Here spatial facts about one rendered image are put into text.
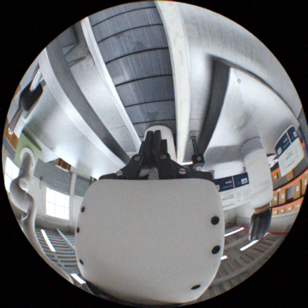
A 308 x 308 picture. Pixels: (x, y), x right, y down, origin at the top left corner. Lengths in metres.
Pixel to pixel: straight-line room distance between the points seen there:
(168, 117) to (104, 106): 0.14
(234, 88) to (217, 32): 0.11
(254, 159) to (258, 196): 0.10
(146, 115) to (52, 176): 5.65
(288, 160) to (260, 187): 0.24
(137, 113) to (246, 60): 0.24
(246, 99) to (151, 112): 0.16
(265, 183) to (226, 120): 0.19
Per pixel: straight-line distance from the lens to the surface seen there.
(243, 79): 0.17
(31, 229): 0.57
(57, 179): 5.81
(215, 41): 0.20
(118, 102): 0.16
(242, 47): 0.24
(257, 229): 0.32
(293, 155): 0.49
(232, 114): 0.20
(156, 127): 0.17
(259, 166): 0.30
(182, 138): 0.15
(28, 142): 0.85
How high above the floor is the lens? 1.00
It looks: 28 degrees down
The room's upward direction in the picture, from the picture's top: 179 degrees counter-clockwise
